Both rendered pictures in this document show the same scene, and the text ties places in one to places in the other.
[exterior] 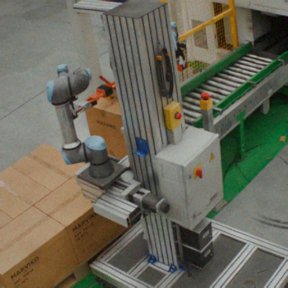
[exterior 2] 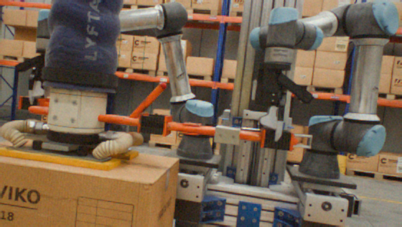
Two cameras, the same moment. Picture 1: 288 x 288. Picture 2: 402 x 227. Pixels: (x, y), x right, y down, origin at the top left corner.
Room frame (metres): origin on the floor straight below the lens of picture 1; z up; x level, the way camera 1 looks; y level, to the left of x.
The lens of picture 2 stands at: (3.92, 1.18, 1.30)
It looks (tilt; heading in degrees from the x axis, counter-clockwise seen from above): 3 degrees down; 236
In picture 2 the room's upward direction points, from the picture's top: 6 degrees clockwise
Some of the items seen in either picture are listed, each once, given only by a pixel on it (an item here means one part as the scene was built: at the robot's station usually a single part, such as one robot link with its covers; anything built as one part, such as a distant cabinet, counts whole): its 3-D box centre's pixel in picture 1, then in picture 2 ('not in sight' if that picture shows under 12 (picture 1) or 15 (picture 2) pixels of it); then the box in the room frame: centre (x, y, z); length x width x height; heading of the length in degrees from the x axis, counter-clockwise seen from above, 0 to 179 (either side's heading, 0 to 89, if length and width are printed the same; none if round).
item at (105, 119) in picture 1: (134, 114); (69, 218); (3.52, 0.06, 0.86); 0.60 x 0.40 x 0.40; 136
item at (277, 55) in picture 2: not in sight; (278, 57); (3.11, 0.46, 1.42); 0.08 x 0.08 x 0.05
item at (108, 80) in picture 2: not in sight; (81, 77); (3.52, 0.05, 1.31); 0.23 x 0.23 x 0.04
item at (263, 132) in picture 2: not in sight; (276, 139); (3.10, 0.48, 1.20); 0.08 x 0.07 x 0.05; 136
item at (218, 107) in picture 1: (251, 85); not in sight; (4.13, -1.03, 0.60); 1.60 x 0.10 x 0.09; 132
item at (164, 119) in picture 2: (104, 90); (155, 123); (3.34, 0.23, 1.19); 0.10 x 0.08 x 0.06; 46
